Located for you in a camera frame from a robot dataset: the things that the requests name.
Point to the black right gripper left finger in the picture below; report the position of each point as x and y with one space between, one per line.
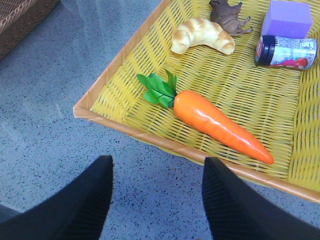
76 212

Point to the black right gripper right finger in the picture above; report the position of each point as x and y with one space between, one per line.
236 212

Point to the orange toy carrot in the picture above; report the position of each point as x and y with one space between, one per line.
198 112

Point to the small labelled jar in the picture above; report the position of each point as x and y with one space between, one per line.
276 51

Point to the toy croissant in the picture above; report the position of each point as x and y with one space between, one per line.
199 31

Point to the brown toy animal figure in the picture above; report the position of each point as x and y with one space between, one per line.
226 16

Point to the purple foam block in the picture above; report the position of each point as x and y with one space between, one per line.
287 19

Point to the brown wicker basket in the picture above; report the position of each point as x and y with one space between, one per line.
18 18

